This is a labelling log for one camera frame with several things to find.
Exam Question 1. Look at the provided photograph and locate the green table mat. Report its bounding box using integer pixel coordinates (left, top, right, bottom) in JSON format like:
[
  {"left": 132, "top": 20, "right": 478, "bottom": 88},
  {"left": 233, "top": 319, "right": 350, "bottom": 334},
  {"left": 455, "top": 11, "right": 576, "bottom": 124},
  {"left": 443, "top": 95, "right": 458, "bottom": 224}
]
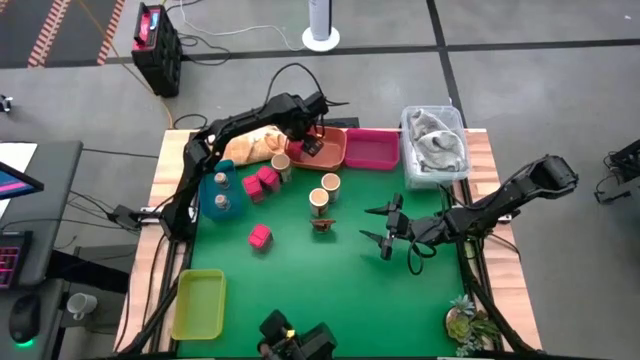
[{"left": 177, "top": 159, "right": 469, "bottom": 359}]

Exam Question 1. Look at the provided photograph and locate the orange plastic bin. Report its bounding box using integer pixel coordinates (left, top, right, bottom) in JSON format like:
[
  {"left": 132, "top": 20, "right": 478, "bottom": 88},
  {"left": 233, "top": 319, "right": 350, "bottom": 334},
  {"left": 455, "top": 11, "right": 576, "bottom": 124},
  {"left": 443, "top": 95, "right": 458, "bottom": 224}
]
[{"left": 284, "top": 125, "right": 349, "bottom": 173}]

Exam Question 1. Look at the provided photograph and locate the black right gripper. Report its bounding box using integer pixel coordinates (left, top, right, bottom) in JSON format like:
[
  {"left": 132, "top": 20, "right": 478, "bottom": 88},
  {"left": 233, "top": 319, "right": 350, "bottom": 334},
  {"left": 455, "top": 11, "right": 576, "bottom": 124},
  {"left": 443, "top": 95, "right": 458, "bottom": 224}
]
[{"left": 358, "top": 192, "right": 431, "bottom": 262}]

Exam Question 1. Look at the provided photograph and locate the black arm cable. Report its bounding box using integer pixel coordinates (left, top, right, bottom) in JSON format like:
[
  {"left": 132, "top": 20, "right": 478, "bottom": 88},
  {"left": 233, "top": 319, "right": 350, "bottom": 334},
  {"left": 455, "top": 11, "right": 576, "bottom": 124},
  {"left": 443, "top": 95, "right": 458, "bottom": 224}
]
[
  {"left": 406, "top": 238, "right": 437, "bottom": 277},
  {"left": 263, "top": 62, "right": 350, "bottom": 109}
]

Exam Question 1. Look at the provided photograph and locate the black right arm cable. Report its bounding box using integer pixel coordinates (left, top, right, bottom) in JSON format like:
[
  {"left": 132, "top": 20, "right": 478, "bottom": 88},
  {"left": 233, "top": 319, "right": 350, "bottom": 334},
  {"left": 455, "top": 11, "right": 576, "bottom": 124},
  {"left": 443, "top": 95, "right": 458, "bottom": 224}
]
[{"left": 406, "top": 238, "right": 437, "bottom": 277}]

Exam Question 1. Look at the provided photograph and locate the black looped floor cable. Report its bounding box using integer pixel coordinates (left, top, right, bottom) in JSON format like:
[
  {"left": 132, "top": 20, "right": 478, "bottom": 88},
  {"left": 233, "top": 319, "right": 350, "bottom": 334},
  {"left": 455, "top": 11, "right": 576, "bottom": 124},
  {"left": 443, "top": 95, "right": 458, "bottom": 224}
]
[{"left": 172, "top": 113, "right": 210, "bottom": 131}]

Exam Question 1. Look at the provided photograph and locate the white floor cable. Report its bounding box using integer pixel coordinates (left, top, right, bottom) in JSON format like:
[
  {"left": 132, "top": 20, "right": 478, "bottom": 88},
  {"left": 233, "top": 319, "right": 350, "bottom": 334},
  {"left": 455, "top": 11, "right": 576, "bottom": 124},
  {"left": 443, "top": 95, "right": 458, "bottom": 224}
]
[{"left": 177, "top": 0, "right": 304, "bottom": 51}]

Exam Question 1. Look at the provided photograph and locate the black computer mouse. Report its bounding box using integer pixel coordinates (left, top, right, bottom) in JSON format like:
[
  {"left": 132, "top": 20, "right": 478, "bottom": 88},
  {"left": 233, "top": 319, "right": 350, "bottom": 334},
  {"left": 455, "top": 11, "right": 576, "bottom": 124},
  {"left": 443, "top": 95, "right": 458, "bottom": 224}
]
[{"left": 8, "top": 293, "right": 42, "bottom": 347}]

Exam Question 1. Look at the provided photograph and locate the clear plastic storage box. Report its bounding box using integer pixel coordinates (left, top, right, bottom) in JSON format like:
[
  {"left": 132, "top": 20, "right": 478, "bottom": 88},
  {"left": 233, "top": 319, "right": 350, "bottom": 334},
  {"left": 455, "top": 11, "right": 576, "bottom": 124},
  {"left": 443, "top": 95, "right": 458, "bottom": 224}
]
[{"left": 399, "top": 104, "right": 471, "bottom": 191}]

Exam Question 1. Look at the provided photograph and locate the magenta plastic bin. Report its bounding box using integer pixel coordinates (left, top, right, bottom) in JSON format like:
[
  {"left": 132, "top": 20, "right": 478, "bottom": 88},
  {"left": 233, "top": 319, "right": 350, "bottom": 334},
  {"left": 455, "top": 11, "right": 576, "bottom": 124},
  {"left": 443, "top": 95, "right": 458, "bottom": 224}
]
[{"left": 343, "top": 128, "right": 402, "bottom": 171}]

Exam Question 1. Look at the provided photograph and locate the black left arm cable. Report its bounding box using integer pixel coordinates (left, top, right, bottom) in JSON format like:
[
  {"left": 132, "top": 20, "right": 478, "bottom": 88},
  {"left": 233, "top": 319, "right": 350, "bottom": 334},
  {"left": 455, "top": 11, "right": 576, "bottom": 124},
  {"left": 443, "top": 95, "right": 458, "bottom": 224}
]
[{"left": 263, "top": 62, "right": 350, "bottom": 109}]

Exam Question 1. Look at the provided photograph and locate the grey desk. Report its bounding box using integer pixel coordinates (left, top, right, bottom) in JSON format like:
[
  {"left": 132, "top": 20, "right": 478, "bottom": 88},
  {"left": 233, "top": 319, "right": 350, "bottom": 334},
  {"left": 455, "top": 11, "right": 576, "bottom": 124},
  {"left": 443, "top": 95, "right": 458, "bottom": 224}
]
[{"left": 0, "top": 140, "right": 85, "bottom": 360}]

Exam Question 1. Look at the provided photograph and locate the black crate with red top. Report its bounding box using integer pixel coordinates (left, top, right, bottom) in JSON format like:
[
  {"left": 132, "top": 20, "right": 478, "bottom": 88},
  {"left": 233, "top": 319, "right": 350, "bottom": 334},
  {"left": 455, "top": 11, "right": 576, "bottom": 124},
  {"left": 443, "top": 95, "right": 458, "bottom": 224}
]
[{"left": 130, "top": 2, "right": 184, "bottom": 99}]

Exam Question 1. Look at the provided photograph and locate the white fan base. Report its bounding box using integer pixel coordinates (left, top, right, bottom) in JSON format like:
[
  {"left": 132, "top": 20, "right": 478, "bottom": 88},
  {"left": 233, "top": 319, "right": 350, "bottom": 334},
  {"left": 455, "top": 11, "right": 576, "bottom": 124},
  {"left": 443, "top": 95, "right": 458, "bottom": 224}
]
[{"left": 301, "top": 0, "right": 342, "bottom": 53}]

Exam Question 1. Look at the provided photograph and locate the white mug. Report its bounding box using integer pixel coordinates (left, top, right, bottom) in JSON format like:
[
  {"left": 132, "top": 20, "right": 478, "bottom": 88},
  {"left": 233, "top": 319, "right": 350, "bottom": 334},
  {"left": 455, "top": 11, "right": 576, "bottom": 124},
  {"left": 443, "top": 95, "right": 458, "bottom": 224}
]
[{"left": 65, "top": 292, "right": 99, "bottom": 321}]

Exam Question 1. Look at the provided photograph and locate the black table frame rail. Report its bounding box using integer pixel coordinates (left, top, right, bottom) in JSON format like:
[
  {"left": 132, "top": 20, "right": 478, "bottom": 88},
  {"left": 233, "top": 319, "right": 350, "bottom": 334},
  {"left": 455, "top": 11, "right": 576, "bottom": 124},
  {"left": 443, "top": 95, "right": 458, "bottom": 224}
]
[
  {"left": 118, "top": 130, "right": 207, "bottom": 357},
  {"left": 452, "top": 179, "right": 539, "bottom": 357}
]

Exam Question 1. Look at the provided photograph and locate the yellow cable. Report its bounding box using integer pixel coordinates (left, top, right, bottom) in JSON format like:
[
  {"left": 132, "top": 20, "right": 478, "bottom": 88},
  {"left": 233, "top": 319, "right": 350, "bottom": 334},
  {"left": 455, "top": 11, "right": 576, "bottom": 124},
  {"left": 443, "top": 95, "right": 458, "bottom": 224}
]
[{"left": 74, "top": 0, "right": 175, "bottom": 130}]

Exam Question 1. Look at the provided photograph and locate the grey cloth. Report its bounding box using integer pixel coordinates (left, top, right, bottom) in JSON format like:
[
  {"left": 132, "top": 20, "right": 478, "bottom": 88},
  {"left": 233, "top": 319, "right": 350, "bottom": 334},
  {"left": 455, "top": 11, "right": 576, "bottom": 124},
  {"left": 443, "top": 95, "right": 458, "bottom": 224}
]
[{"left": 405, "top": 108, "right": 467, "bottom": 174}]

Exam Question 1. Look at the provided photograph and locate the yellow checked cloth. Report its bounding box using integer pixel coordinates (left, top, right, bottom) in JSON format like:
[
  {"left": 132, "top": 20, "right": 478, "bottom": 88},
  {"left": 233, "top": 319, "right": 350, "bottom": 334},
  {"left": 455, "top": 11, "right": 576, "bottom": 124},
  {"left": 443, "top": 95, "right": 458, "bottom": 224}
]
[{"left": 222, "top": 124, "right": 290, "bottom": 167}]

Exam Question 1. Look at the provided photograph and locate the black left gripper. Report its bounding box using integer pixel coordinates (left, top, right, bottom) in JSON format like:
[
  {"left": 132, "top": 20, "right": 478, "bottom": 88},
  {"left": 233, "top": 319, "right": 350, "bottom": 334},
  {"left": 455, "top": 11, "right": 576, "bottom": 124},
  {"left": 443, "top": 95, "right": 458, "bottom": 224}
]
[{"left": 289, "top": 107, "right": 329, "bottom": 158}]

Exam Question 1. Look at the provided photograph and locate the computer monitor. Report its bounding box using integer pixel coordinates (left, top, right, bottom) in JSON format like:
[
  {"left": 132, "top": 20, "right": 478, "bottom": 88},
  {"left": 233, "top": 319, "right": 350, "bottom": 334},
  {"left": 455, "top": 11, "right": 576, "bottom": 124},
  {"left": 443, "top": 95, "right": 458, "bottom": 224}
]
[{"left": 0, "top": 160, "right": 45, "bottom": 201}]

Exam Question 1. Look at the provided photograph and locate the black desk base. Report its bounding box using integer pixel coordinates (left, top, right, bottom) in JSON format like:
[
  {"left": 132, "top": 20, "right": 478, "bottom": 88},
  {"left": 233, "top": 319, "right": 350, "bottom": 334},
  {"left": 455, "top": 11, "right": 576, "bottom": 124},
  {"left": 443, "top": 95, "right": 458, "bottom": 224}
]
[{"left": 47, "top": 244, "right": 136, "bottom": 296}]

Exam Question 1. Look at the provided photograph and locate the backlit keyboard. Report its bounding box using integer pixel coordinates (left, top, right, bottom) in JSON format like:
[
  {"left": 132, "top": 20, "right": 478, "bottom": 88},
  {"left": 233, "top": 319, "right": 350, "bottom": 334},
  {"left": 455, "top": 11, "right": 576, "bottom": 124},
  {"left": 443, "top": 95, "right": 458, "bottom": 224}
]
[{"left": 0, "top": 230, "right": 34, "bottom": 291}]

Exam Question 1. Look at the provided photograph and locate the black device with yellow tag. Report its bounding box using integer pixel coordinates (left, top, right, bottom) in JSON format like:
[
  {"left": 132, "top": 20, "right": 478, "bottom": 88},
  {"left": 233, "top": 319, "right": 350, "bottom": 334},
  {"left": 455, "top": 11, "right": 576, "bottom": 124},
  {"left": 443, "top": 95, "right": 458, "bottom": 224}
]
[{"left": 257, "top": 308, "right": 339, "bottom": 360}]

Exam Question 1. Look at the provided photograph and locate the white paper sheet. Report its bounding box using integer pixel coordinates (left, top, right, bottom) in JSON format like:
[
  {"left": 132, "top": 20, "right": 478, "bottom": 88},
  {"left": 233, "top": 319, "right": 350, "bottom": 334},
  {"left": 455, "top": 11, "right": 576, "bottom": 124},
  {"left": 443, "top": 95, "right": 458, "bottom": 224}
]
[{"left": 0, "top": 142, "right": 39, "bottom": 174}]

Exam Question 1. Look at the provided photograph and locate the yellow-green plastic bin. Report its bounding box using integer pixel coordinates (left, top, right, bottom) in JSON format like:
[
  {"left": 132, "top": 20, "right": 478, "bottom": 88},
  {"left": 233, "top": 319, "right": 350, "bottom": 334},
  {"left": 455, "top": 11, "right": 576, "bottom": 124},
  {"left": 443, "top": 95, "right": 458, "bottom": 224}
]
[{"left": 170, "top": 268, "right": 228, "bottom": 342}]

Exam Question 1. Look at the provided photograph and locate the teal plastic bin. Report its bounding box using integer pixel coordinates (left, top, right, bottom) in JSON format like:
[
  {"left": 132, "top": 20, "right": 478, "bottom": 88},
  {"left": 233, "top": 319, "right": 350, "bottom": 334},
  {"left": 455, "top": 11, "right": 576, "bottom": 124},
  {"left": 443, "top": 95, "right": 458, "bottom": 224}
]
[{"left": 198, "top": 158, "right": 246, "bottom": 223}]

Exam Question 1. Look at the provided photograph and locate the potted succulent plant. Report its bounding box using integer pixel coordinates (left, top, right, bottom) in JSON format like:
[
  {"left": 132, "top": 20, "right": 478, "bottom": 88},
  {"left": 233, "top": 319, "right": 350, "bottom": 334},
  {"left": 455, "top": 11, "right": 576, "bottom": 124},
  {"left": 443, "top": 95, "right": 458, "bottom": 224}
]
[{"left": 444, "top": 293, "right": 501, "bottom": 359}]

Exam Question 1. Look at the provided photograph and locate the black controller box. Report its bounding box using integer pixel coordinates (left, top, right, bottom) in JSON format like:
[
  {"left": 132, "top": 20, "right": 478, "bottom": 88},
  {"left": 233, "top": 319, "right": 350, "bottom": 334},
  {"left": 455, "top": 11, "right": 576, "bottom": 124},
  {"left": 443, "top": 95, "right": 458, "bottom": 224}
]
[{"left": 108, "top": 203, "right": 166, "bottom": 230}]

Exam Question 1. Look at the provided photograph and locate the black equipment stand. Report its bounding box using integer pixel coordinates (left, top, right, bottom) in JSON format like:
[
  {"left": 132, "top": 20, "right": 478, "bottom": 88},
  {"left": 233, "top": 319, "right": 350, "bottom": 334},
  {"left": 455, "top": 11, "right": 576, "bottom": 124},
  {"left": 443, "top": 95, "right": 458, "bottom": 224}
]
[{"left": 593, "top": 138, "right": 640, "bottom": 205}]

